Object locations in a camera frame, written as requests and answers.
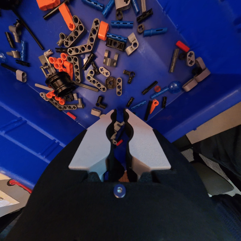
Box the red cable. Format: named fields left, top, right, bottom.
left=8, top=179, right=33, bottom=193

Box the pile of plastic building pieces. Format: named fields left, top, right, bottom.
left=0, top=0, right=211, bottom=147

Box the black pulley wheel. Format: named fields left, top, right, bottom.
left=45, top=72, right=76, bottom=100

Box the blue plastic bin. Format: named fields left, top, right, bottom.
left=0, top=0, right=241, bottom=190

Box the white paper sheet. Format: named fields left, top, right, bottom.
left=0, top=173, right=23, bottom=218

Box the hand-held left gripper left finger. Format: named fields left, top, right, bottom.
left=69, top=109, right=117, bottom=177

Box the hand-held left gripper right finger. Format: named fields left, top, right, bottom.
left=124, top=109, right=172, bottom=177

